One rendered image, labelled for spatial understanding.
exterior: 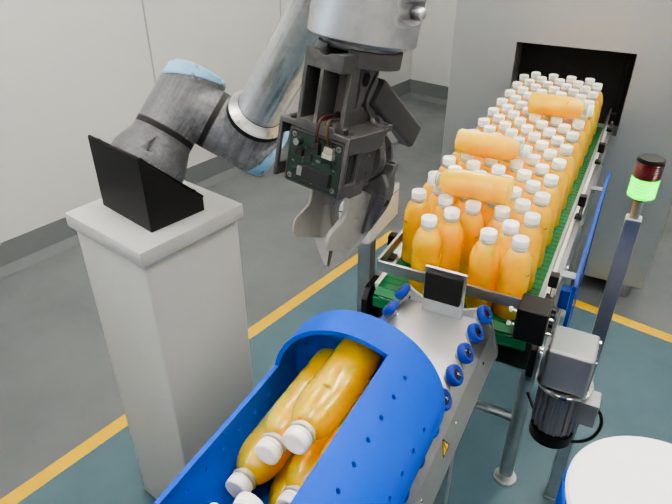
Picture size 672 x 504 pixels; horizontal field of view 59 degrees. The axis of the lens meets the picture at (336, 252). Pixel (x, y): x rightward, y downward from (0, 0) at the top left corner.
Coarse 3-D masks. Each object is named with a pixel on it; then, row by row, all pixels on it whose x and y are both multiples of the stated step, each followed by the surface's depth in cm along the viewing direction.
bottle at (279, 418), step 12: (324, 348) 99; (312, 360) 97; (324, 360) 96; (300, 372) 95; (312, 372) 94; (300, 384) 92; (288, 396) 89; (276, 408) 88; (288, 408) 87; (276, 420) 86; (288, 420) 86; (276, 432) 86
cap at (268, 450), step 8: (264, 440) 84; (272, 440) 84; (256, 448) 85; (264, 448) 84; (272, 448) 83; (280, 448) 84; (264, 456) 85; (272, 456) 84; (280, 456) 84; (272, 464) 85
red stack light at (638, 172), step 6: (636, 162) 141; (636, 168) 141; (642, 168) 139; (648, 168) 138; (654, 168) 138; (660, 168) 138; (636, 174) 141; (642, 174) 140; (648, 174) 139; (654, 174) 139; (660, 174) 139; (642, 180) 140; (648, 180) 139; (654, 180) 139
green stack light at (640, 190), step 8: (632, 176) 143; (632, 184) 143; (640, 184) 141; (648, 184) 140; (656, 184) 140; (632, 192) 143; (640, 192) 142; (648, 192) 141; (656, 192) 142; (640, 200) 142; (648, 200) 142
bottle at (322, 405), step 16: (336, 352) 91; (352, 352) 90; (368, 352) 91; (320, 368) 89; (336, 368) 87; (352, 368) 88; (368, 368) 90; (320, 384) 84; (336, 384) 85; (352, 384) 86; (304, 400) 82; (320, 400) 82; (336, 400) 83; (352, 400) 86; (304, 416) 81; (320, 416) 81; (336, 416) 82; (320, 432) 81
